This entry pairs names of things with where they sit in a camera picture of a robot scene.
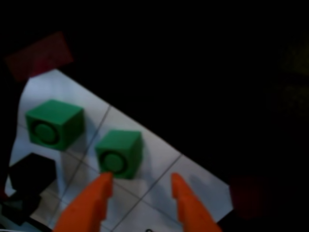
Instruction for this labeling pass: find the dark red tape piece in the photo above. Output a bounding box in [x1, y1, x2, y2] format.
[4, 31, 74, 83]

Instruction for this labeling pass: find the green cube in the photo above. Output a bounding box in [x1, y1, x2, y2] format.
[25, 99, 85, 152]
[95, 130, 143, 181]

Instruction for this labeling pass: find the white paper grid sheet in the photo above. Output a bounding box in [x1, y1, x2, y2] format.
[4, 69, 235, 232]

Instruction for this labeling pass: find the black cube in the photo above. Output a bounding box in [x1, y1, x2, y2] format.
[8, 152, 57, 206]

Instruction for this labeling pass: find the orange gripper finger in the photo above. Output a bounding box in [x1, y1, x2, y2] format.
[52, 172, 113, 232]
[171, 173, 223, 232]

